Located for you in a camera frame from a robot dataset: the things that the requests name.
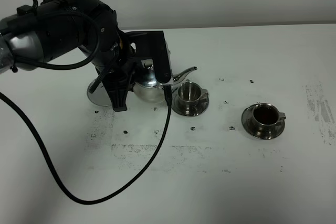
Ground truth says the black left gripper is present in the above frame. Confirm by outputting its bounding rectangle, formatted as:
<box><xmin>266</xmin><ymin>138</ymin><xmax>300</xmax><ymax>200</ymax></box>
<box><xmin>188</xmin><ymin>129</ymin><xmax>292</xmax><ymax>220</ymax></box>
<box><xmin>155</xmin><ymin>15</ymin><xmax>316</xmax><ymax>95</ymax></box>
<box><xmin>39</xmin><ymin>0</ymin><xmax>136</xmax><ymax>111</ymax></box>

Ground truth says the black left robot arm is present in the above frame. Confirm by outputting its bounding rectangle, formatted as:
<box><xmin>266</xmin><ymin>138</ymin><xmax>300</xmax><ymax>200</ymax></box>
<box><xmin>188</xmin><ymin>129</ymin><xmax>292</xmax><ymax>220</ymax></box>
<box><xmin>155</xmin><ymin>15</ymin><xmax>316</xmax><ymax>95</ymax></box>
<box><xmin>1</xmin><ymin>0</ymin><xmax>135</xmax><ymax>112</ymax></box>

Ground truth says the stainless steel teapot saucer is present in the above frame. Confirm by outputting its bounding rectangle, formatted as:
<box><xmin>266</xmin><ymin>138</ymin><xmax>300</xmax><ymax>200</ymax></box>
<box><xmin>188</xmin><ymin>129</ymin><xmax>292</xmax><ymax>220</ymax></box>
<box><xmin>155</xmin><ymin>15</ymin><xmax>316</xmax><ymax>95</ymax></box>
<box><xmin>87</xmin><ymin>79</ymin><xmax>112</xmax><ymax>106</ymax></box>

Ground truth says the left stainless steel teacup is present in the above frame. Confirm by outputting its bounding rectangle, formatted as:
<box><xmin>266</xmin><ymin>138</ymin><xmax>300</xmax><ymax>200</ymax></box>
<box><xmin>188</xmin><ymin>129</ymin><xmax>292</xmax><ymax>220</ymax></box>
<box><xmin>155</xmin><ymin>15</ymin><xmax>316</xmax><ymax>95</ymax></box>
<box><xmin>178</xmin><ymin>82</ymin><xmax>208</xmax><ymax>105</ymax></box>

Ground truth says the stainless steel teacup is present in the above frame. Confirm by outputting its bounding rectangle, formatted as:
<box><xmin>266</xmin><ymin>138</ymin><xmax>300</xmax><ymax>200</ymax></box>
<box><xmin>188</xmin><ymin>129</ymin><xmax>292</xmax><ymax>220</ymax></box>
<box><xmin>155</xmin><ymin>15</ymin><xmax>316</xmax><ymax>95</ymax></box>
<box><xmin>252</xmin><ymin>103</ymin><xmax>286</xmax><ymax>131</ymax></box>
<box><xmin>178</xmin><ymin>82</ymin><xmax>208</xmax><ymax>105</ymax></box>

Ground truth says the left stainless steel saucer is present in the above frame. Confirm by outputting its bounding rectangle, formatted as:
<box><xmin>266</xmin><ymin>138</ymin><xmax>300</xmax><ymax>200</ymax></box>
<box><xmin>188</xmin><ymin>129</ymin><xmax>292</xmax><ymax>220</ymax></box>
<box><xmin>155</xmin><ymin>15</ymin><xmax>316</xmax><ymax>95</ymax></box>
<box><xmin>172</xmin><ymin>88</ymin><xmax>209</xmax><ymax>117</ymax></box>

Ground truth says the right stainless steel saucer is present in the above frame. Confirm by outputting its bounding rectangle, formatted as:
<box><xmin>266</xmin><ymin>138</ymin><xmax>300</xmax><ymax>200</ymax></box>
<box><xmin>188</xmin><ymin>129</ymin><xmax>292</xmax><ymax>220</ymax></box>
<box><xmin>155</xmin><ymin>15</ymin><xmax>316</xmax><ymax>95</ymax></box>
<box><xmin>241</xmin><ymin>103</ymin><xmax>286</xmax><ymax>140</ymax></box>

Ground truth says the right stainless steel teacup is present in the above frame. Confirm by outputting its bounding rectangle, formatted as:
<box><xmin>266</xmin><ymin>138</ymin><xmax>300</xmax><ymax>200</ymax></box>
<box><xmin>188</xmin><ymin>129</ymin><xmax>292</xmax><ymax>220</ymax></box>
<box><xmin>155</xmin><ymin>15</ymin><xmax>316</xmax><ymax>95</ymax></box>
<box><xmin>252</xmin><ymin>103</ymin><xmax>286</xmax><ymax>131</ymax></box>

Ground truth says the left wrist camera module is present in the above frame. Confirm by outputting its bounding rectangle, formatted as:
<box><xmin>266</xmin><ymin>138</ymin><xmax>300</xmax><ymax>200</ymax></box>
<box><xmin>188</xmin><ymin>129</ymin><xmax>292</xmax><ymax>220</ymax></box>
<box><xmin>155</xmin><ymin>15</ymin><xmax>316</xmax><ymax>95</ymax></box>
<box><xmin>125</xmin><ymin>30</ymin><xmax>172</xmax><ymax>87</ymax></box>

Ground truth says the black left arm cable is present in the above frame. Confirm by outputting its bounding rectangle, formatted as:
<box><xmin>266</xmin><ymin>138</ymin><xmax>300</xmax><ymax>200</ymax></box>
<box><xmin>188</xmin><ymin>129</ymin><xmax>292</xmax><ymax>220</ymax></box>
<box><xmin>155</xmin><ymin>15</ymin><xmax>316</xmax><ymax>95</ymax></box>
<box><xmin>0</xmin><ymin>0</ymin><xmax>174</xmax><ymax>205</ymax></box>

